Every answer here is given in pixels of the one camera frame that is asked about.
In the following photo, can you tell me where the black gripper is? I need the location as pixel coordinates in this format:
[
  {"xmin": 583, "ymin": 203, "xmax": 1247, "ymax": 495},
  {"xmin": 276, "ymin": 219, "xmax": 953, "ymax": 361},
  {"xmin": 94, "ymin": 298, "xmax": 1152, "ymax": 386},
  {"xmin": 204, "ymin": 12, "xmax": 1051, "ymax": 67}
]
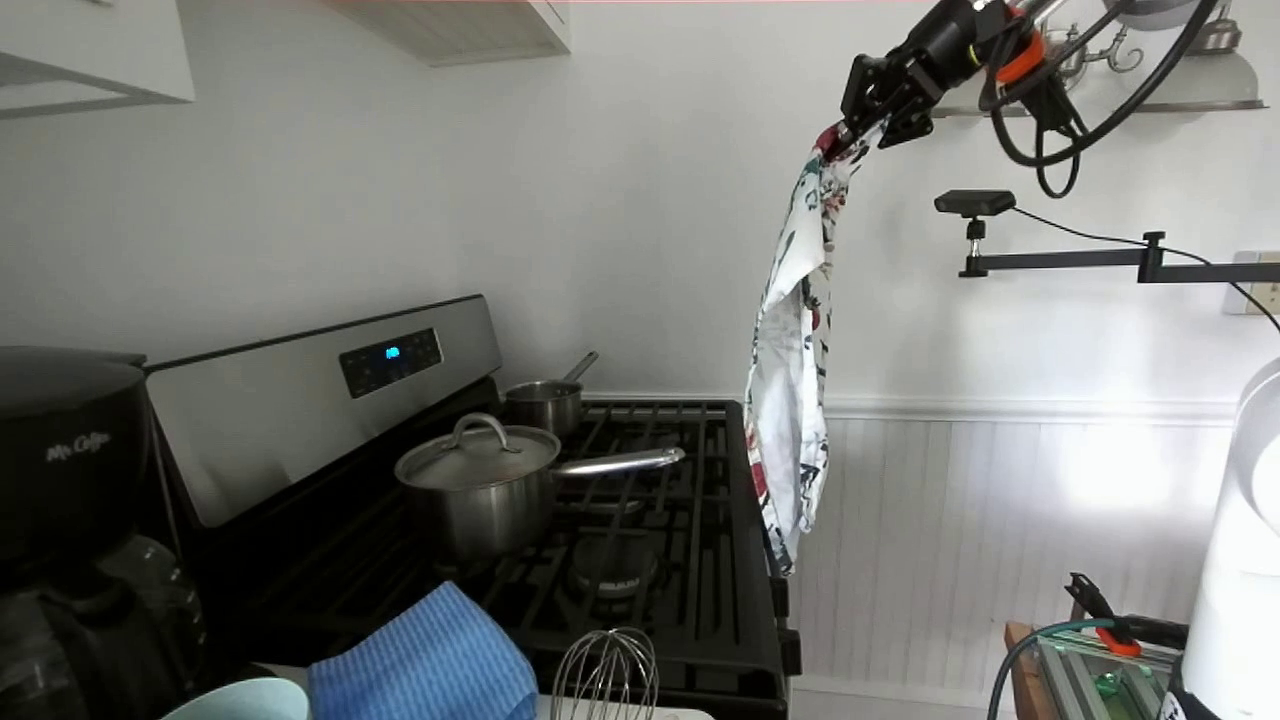
[{"xmin": 838, "ymin": 0, "xmax": 1012, "ymax": 153}]

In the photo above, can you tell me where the floral cloth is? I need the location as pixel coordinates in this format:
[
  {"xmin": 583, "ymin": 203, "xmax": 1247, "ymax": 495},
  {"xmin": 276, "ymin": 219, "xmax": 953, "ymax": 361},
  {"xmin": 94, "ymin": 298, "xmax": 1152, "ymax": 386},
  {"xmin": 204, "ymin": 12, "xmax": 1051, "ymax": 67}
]
[{"xmin": 739, "ymin": 116, "xmax": 884, "ymax": 577}]

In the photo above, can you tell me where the black stainless oven range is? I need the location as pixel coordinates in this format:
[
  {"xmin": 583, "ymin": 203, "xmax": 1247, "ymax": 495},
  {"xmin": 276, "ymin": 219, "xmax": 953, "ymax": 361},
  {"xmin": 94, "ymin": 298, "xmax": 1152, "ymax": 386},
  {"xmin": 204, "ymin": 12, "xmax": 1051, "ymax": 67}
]
[{"xmin": 141, "ymin": 294, "xmax": 809, "ymax": 720}]

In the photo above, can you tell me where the blue cloth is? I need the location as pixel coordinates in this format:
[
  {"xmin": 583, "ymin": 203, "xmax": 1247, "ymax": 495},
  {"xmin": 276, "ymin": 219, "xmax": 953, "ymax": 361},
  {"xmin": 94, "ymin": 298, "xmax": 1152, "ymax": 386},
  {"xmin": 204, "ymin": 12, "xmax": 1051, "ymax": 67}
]
[{"xmin": 303, "ymin": 577, "xmax": 544, "ymax": 720}]

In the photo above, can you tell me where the white glass lamp shade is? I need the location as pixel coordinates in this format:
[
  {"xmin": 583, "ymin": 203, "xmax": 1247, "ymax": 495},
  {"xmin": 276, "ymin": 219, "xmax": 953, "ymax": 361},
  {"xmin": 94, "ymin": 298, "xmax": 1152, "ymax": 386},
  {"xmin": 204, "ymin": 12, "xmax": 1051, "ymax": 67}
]
[
  {"xmin": 1116, "ymin": 12, "xmax": 1268, "ymax": 116},
  {"xmin": 933, "ymin": 79, "xmax": 998, "ymax": 125}
]

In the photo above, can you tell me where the silver lamp fixture stem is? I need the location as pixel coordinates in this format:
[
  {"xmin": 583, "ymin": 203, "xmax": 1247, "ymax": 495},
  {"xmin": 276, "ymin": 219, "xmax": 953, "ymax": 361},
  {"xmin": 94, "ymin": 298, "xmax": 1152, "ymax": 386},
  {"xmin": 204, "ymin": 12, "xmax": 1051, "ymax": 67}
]
[{"xmin": 1064, "ymin": 21, "xmax": 1142, "ymax": 77}]

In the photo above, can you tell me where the small steel saucepan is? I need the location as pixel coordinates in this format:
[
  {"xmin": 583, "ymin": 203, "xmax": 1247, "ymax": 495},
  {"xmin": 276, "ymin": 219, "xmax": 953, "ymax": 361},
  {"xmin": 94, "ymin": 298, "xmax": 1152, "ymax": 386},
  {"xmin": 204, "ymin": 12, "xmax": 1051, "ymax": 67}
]
[{"xmin": 502, "ymin": 349, "xmax": 605, "ymax": 440}]

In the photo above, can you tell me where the black clamp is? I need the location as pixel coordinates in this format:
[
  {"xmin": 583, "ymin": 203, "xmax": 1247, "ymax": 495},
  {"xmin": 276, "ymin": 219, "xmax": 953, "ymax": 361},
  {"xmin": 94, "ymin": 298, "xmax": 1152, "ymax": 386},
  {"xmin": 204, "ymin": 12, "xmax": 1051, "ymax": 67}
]
[{"xmin": 1059, "ymin": 567, "xmax": 1192, "ymax": 658}]

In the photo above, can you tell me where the steel pot lid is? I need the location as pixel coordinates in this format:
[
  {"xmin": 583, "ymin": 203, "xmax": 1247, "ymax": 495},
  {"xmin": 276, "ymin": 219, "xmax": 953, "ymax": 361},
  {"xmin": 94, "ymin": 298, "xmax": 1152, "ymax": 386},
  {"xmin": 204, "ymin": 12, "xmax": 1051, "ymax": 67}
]
[{"xmin": 391, "ymin": 411, "xmax": 566, "ymax": 495}]

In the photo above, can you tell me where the large steel pot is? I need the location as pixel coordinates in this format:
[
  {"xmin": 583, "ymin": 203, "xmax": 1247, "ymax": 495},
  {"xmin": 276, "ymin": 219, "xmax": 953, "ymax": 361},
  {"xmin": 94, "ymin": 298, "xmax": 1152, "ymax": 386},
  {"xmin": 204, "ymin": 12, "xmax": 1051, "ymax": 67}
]
[{"xmin": 391, "ymin": 411, "xmax": 693, "ymax": 563}]

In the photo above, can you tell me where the green circuit board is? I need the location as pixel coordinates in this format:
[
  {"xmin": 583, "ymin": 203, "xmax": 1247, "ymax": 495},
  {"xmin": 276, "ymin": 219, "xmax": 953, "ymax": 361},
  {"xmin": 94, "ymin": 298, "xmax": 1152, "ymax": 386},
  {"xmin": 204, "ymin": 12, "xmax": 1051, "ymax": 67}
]
[{"xmin": 1035, "ymin": 619, "xmax": 1185, "ymax": 720}]

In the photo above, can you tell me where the white tray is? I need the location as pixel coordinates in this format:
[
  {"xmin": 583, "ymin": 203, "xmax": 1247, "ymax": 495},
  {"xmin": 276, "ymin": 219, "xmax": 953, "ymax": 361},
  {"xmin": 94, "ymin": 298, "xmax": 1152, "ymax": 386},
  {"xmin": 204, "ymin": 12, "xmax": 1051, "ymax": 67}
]
[{"xmin": 536, "ymin": 690, "xmax": 720, "ymax": 720}]

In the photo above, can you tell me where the pale green bowl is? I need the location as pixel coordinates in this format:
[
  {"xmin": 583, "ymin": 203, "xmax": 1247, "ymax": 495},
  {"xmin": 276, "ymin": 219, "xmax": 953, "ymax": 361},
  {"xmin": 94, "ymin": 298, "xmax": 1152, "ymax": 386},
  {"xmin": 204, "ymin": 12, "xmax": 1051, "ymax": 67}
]
[{"xmin": 162, "ymin": 673, "xmax": 317, "ymax": 720}]

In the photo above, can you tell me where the black coffee maker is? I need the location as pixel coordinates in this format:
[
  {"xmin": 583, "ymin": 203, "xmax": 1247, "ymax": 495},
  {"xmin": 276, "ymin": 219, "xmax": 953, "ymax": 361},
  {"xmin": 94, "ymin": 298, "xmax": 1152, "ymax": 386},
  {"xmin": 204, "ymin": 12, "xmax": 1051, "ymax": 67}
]
[{"xmin": 0, "ymin": 346, "xmax": 213, "ymax": 720}]

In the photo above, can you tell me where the black exterior camera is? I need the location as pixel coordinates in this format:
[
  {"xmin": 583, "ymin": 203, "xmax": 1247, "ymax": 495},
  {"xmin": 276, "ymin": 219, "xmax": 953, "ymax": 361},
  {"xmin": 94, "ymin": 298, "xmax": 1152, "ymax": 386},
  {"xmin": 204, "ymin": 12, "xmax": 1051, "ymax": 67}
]
[{"xmin": 933, "ymin": 187, "xmax": 1020, "ymax": 219}]

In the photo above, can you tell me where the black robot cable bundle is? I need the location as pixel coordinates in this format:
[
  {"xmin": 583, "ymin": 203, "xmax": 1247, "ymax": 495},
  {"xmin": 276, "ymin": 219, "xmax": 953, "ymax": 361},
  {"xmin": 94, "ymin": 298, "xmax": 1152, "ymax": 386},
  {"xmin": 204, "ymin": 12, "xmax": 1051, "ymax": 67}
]
[{"xmin": 982, "ymin": 0, "xmax": 1223, "ymax": 203}]

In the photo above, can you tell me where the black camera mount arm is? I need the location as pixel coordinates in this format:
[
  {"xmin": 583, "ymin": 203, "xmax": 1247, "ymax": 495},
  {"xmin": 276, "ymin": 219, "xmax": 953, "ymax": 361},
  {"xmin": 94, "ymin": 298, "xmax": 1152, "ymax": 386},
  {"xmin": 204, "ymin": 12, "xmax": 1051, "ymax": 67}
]
[{"xmin": 958, "ymin": 213, "xmax": 1280, "ymax": 335}]

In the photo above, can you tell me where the beige wall cabinet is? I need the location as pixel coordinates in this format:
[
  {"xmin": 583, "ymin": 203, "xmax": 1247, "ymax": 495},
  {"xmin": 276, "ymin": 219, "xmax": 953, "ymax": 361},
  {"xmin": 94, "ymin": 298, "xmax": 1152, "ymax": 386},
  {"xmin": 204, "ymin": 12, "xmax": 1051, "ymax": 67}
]
[{"xmin": 324, "ymin": 0, "xmax": 577, "ymax": 71}]

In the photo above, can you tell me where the wire whisk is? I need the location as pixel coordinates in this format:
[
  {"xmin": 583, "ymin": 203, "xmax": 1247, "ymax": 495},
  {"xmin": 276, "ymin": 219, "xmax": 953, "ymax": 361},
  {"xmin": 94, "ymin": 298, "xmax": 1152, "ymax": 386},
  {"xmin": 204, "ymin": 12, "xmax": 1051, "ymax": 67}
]
[{"xmin": 550, "ymin": 626, "xmax": 670, "ymax": 710}]

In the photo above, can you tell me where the white wall cabinet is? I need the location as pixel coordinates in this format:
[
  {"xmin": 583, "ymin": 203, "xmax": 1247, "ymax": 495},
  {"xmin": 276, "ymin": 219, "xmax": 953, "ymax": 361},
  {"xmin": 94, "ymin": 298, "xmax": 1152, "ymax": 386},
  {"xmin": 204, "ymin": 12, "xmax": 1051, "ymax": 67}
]
[{"xmin": 0, "ymin": 0, "xmax": 199, "ymax": 122}]

